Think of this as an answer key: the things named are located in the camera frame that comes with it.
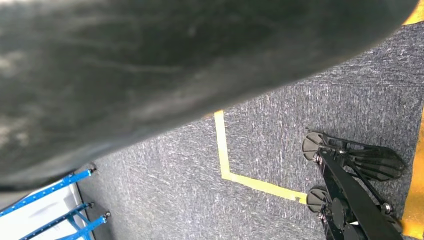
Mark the blue metal shelf rack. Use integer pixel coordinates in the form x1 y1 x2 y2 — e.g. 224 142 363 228
0 167 112 240

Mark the black robot foot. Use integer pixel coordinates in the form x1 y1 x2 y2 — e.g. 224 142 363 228
301 130 408 240

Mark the white plastic storage bin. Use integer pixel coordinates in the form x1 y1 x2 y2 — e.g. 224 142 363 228
0 183 87 240

